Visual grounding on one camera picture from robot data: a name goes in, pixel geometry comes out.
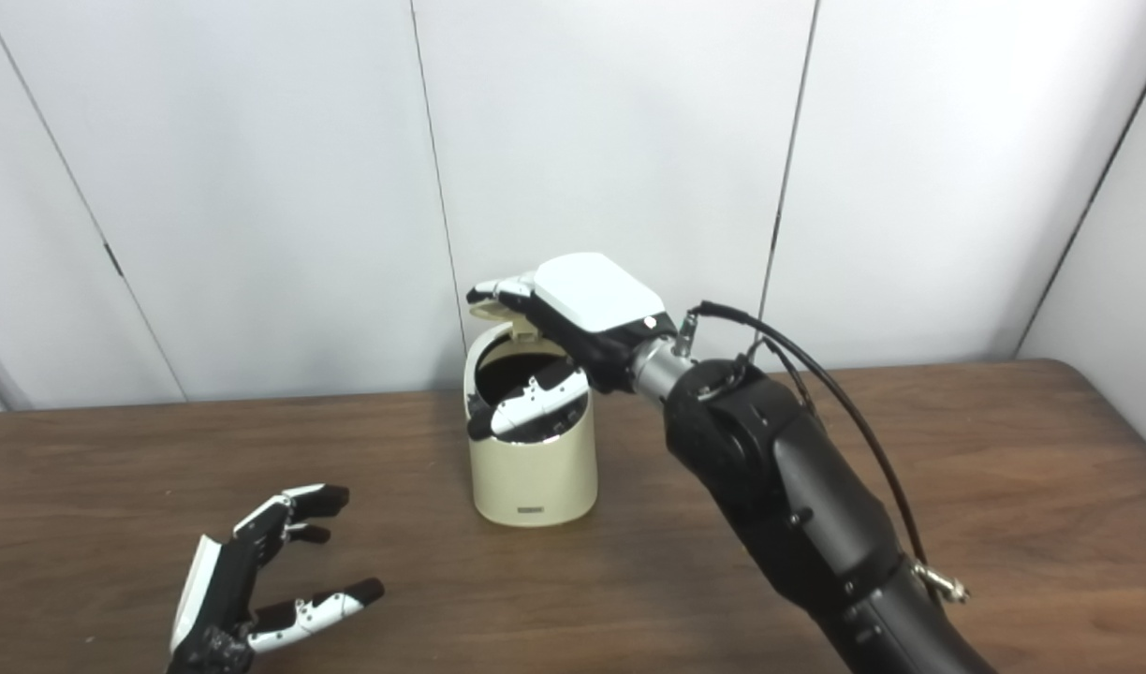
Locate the cream round bin lid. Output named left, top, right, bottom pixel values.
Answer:
left=468, top=298, right=541, bottom=340

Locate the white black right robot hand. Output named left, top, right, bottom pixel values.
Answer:
left=466, top=253, right=679, bottom=441

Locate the cream-colored bin body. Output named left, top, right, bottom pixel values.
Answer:
left=464, top=321, right=599, bottom=527

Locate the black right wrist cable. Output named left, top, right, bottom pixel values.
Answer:
left=676, top=300, right=972, bottom=605

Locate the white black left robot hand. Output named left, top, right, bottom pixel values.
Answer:
left=166, top=484, right=386, bottom=674

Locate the black bin liner bag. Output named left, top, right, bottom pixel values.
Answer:
left=475, top=351, right=588, bottom=441

